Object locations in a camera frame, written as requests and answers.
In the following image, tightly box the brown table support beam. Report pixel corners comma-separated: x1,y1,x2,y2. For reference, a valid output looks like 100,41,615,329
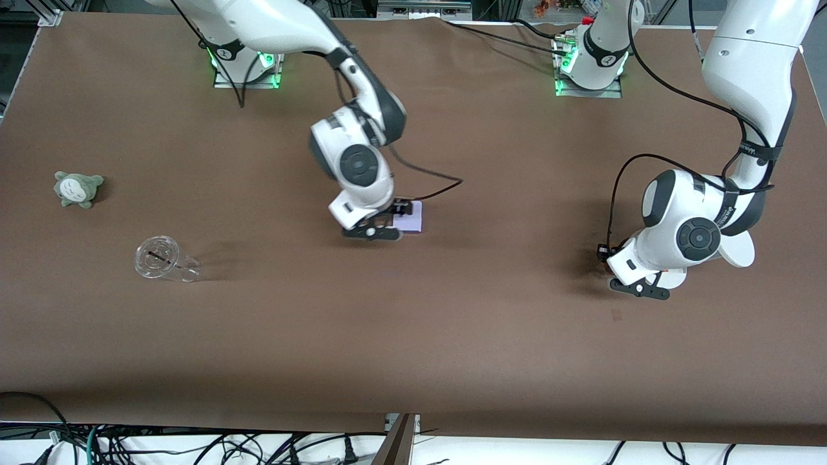
371,413,418,465

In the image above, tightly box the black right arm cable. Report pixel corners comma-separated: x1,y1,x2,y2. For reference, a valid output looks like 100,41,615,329
170,0,464,202

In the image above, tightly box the black left camera mount plate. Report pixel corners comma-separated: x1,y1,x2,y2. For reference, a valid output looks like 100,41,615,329
610,273,671,302

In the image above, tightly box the lavender rectangular box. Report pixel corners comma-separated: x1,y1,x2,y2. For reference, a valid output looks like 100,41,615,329
392,201,424,234

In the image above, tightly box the grey green plush toy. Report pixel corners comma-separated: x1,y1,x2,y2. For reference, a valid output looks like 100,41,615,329
54,170,105,209

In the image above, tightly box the white metal bracket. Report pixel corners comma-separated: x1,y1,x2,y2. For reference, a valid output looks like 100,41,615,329
384,413,422,435

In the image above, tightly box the aluminium frame corner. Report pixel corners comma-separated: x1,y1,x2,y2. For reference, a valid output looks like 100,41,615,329
36,0,66,28

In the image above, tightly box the black floor cable loop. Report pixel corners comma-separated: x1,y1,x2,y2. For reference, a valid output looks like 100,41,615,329
0,391,73,448

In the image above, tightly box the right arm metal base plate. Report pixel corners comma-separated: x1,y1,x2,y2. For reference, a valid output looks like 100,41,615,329
213,53,284,90

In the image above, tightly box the grey metal box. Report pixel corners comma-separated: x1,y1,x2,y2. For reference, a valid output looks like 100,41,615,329
377,0,474,20

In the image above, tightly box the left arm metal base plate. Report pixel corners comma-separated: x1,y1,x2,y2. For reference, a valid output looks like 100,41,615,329
554,36,623,99

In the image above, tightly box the thick black table cable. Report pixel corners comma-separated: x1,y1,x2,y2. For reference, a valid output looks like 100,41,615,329
442,18,571,56

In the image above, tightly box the clear plastic cup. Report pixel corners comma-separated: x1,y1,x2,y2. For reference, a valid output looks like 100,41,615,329
134,235,202,283

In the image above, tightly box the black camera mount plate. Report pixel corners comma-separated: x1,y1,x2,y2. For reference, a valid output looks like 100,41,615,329
342,216,405,242
610,273,671,302

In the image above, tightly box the black right camera mount plate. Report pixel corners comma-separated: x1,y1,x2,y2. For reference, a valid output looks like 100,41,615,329
342,216,405,242

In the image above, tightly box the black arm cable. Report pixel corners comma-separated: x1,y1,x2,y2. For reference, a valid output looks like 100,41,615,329
170,0,464,202
606,0,776,260

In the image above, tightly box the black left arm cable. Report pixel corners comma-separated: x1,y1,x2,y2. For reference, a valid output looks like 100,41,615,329
606,0,776,260

